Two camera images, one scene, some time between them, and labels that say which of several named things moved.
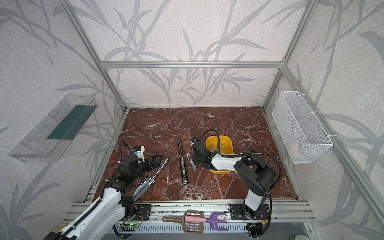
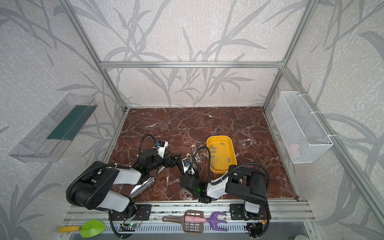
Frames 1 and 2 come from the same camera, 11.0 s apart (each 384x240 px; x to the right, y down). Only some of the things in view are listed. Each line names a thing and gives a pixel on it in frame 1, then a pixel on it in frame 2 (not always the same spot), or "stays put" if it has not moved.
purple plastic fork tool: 214,221 stays put
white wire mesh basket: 301,138 stays put
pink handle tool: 191,218 stays put
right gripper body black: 195,154 → 186,174
